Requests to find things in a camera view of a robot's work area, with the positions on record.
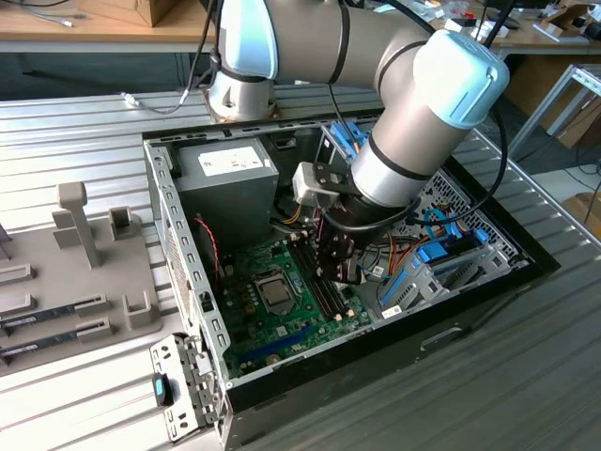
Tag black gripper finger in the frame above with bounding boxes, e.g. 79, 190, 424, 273
313, 224, 340, 283
335, 232, 363, 286

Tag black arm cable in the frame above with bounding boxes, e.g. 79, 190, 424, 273
323, 0, 511, 231

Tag hard disk in blue carrier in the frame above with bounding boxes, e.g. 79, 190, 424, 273
412, 227, 489, 278

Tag black stand pole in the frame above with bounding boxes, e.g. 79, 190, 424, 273
483, 0, 517, 48

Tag brown cardboard box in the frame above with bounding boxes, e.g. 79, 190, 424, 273
539, 96, 601, 149
561, 192, 601, 231
77, 0, 180, 28

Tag grey metal disk bay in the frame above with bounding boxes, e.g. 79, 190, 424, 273
375, 224, 534, 325

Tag open cardboard box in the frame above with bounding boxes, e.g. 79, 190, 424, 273
547, 4, 601, 39

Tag blue expansion slot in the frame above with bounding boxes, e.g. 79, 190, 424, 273
237, 326, 314, 372

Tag silver CPU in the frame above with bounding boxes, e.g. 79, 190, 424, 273
261, 279, 295, 307

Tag black clip blue button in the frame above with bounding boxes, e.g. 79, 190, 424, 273
152, 371, 176, 408

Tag green motherboard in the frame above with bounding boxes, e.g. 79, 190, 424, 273
220, 232, 377, 377

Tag blue plastic drive latch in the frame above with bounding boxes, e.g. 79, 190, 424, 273
328, 120, 372, 161

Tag grey parts rack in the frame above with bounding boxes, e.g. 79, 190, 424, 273
0, 181, 165, 377

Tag thin cable silver plug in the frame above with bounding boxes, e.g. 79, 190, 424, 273
119, 91, 212, 117

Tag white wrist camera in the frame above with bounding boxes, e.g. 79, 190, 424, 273
291, 162, 351, 206

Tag red black twisted wire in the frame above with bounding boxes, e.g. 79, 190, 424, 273
194, 215, 224, 283

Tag CPU socket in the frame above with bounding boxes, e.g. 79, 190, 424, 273
252, 270, 301, 319

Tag dark RAM stick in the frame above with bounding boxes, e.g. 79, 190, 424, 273
0, 331, 81, 361
0, 303, 79, 330

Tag black RAM slot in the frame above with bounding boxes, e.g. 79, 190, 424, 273
286, 237, 340, 323
300, 233, 354, 319

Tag metal socket cover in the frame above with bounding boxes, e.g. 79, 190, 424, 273
253, 271, 300, 317

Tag grey power supply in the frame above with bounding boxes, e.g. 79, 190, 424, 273
173, 138, 281, 250

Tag yellow black power wires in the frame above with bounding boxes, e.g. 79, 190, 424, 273
271, 196, 314, 229

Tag wire locking lever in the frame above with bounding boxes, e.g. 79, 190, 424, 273
291, 270, 305, 315

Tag orange red wire bundle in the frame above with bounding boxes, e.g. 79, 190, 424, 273
361, 229, 426, 286

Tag aluminium profile frame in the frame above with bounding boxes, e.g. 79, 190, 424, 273
504, 63, 601, 161

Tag blue disk carrier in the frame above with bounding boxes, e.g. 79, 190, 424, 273
378, 265, 452, 320

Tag blue SATA wire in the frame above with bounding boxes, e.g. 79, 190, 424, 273
422, 206, 464, 243

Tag grey metal slot bracket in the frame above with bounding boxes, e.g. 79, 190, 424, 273
148, 332, 231, 445

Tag black open PC case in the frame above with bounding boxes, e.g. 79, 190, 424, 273
140, 106, 562, 448

